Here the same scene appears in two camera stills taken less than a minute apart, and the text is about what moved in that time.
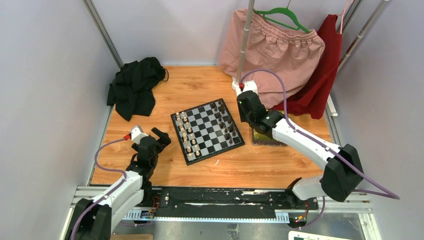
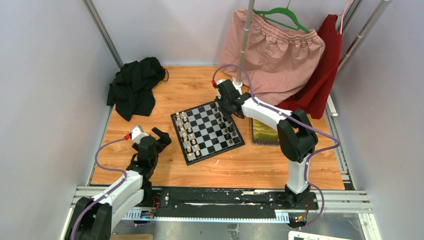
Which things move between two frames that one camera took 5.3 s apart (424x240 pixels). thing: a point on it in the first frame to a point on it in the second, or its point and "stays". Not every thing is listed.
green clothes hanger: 281,10 stays
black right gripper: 243,118 to 225,113
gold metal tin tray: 265,140 stays
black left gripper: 164,139 stays
